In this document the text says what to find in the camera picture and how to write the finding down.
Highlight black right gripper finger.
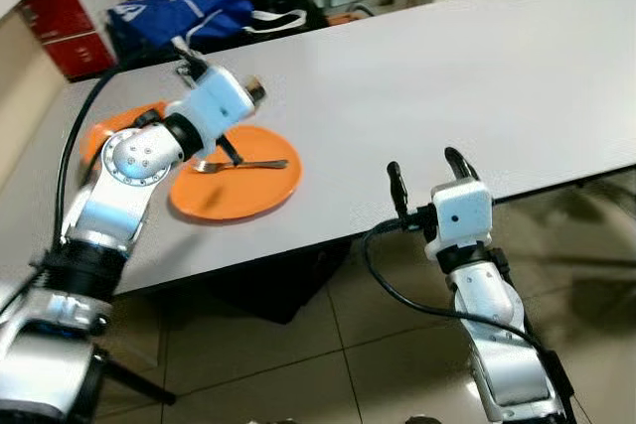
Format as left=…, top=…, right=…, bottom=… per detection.
left=443, top=147, right=480, bottom=184
left=387, top=160, right=409, bottom=218

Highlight orange plate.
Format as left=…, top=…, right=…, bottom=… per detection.
left=167, top=124, right=303, bottom=223

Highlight blue bag with white print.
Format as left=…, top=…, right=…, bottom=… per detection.
left=107, top=0, right=255, bottom=59

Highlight beige counter base panel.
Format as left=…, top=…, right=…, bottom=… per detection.
left=0, top=9, right=53, bottom=189

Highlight black table leg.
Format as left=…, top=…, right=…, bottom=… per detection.
left=97, top=352, right=181, bottom=408

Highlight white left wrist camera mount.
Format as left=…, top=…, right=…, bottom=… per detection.
left=179, top=66, right=255, bottom=153

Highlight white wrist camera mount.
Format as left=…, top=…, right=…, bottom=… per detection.
left=428, top=180, right=494, bottom=262
left=179, top=66, right=255, bottom=153

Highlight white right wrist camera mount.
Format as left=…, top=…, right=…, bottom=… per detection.
left=428, top=180, right=494, bottom=262

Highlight black and white strap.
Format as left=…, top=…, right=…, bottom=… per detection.
left=243, top=9, right=310, bottom=34

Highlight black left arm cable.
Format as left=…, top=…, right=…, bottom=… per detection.
left=0, top=39, right=212, bottom=318

